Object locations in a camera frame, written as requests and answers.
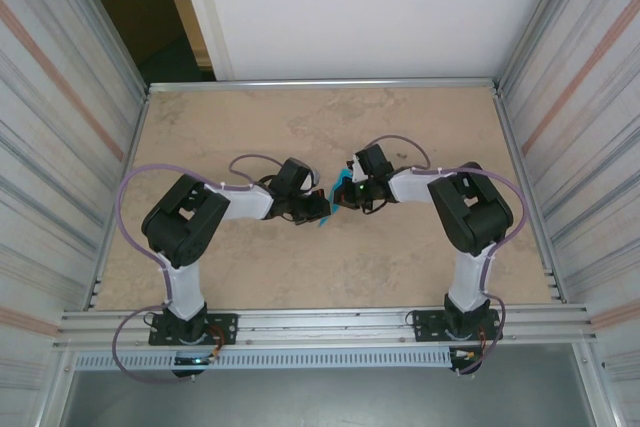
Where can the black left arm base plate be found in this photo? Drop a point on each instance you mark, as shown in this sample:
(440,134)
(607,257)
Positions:
(225,327)

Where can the aluminium table end rail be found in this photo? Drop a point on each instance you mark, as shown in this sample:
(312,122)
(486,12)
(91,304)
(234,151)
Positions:
(325,85)

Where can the cream door frame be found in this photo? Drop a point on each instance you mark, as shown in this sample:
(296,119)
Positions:
(192,22)

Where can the aluminium table side rail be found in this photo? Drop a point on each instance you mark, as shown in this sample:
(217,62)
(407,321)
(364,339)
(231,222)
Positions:
(139,122)
(504,122)

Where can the small circuit board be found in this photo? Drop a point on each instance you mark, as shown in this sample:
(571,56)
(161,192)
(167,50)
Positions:
(462,354)
(192,360)

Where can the turquoise cloth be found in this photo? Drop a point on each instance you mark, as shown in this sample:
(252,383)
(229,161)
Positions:
(342,181)

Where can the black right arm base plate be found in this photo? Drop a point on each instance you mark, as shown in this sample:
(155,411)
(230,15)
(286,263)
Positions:
(425,324)

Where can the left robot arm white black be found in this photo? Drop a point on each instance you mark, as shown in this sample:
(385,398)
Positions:
(182,222)

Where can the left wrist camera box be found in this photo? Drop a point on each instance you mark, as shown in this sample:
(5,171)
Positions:
(291,176)

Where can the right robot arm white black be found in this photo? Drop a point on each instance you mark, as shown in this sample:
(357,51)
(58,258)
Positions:
(472,212)

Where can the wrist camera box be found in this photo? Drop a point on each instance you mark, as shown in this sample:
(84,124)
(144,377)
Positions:
(374,159)
(291,176)

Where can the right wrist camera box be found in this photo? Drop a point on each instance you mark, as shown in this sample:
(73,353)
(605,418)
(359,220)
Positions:
(374,159)

